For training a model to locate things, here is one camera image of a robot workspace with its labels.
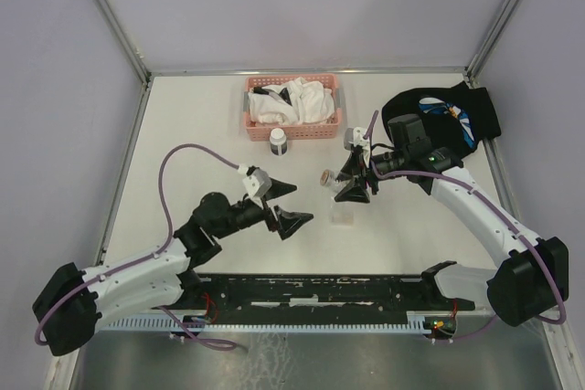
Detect pink plastic basket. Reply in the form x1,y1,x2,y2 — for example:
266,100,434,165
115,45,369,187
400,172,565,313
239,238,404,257
243,73,343,142

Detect white cloth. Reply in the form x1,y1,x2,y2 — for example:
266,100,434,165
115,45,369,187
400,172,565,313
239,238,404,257
248,77,335,126

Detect black garment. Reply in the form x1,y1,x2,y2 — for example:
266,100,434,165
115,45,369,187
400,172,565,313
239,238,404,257
381,81,502,158

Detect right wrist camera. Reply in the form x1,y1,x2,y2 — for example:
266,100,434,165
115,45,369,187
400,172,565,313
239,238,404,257
344,127,371,151

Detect clear pill bottle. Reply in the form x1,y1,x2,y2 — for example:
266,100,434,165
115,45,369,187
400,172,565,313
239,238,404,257
320,169,348,194

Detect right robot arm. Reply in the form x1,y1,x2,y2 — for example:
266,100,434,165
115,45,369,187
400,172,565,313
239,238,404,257
335,114,569,327

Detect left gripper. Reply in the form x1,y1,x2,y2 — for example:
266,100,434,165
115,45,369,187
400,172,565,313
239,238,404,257
215,177,314,238

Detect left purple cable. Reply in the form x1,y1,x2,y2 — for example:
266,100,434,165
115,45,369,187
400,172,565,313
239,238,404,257
35,143,243,346

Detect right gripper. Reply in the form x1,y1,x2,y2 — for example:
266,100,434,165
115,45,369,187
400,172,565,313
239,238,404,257
335,149,409,204

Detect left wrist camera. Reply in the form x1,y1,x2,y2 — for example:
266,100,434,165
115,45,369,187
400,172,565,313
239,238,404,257
238,163,272,201

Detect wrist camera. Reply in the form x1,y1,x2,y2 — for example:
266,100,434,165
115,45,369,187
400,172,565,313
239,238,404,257
238,163,272,201
344,127,371,151

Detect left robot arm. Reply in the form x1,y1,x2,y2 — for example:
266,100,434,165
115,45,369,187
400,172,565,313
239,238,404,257
32,180,314,356

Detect white cable duct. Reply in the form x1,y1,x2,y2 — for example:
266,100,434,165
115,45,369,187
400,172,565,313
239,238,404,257
102,313,431,334

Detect white capped pill bottle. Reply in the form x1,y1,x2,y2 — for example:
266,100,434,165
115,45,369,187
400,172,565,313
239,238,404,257
269,128,288,156

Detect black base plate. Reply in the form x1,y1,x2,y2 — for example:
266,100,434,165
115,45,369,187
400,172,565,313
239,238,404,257
170,273,475,323

